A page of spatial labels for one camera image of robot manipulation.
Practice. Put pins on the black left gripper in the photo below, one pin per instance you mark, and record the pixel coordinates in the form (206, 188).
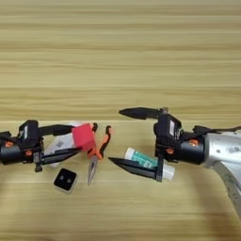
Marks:
(15, 152)

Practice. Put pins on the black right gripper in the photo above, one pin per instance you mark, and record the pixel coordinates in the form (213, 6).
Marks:
(188, 150)

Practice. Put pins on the white rectangular device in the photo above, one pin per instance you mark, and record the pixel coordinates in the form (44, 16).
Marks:
(58, 143)

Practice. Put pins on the white green glue stick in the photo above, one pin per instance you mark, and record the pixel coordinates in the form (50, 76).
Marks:
(144, 160)

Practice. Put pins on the red cube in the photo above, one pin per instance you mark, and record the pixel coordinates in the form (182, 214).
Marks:
(83, 137)

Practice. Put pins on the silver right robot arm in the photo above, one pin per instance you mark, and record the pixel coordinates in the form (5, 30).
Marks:
(224, 150)

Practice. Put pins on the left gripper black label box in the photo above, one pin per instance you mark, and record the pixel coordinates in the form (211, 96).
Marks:
(28, 133)

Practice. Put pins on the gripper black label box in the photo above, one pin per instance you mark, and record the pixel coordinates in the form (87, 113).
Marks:
(28, 133)
(169, 128)

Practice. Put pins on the orange black needle-nose pliers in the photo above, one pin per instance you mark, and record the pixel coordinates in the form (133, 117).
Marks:
(105, 141)

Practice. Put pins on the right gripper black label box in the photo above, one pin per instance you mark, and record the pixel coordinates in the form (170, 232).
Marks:
(169, 128)

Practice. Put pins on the small black square device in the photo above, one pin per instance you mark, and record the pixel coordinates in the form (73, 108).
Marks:
(65, 180)

